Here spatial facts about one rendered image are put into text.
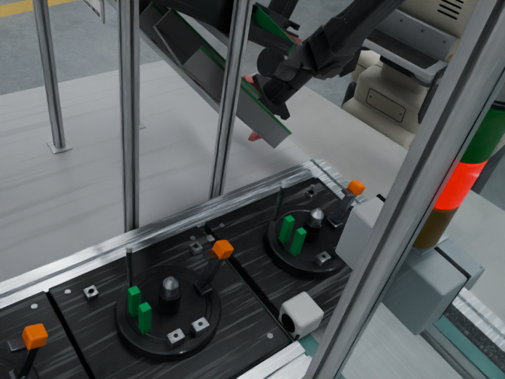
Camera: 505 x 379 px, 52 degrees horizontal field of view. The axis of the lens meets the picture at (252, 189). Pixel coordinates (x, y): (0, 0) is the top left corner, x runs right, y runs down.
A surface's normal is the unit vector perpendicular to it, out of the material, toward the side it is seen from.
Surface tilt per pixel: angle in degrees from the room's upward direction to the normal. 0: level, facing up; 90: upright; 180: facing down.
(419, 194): 90
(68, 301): 0
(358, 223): 90
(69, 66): 0
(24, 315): 0
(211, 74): 90
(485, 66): 90
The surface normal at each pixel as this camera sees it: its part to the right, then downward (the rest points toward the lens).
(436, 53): -0.69, 0.42
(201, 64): 0.44, 0.66
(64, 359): 0.15, -0.72
